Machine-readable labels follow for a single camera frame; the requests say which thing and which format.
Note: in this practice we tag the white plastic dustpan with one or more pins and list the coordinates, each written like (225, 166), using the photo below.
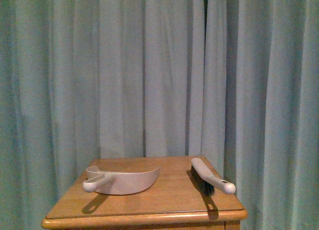
(118, 183)

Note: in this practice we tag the white hand brush black bristles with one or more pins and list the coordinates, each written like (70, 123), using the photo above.
(208, 181)

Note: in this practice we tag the light blue curtain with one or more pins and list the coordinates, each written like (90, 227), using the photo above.
(234, 80)

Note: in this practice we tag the wooden nightstand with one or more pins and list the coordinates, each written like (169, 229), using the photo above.
(174, 202)

